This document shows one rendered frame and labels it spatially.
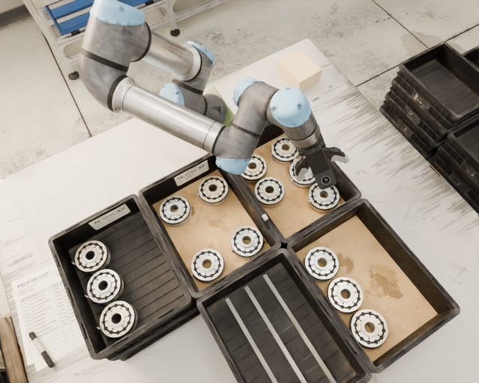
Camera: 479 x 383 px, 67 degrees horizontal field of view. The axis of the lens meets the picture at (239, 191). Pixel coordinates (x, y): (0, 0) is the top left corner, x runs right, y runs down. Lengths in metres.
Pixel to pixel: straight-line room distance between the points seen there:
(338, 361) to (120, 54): 0.98
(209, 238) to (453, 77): 1.57
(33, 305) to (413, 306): 1.23
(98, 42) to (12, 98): 2.23
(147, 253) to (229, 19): 2.31
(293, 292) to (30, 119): 2.29
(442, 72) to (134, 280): 1.82
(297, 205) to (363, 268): 0.29
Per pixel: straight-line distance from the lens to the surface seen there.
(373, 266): 1.22
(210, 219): 1.22
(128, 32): 0.95
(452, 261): 1.46
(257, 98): 0.82
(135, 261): 1.23
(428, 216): 1.49
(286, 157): 1.29
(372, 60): 2.93
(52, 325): 1.43
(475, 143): 2.18
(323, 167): 0.90
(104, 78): 0.94
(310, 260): 1.15
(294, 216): 1.22
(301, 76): 1.64
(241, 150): 0.84
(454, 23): 3.42
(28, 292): 1.50
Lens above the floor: 1.95
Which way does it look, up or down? 63 degrees down
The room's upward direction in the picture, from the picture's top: 6 degrees counter-clockwise
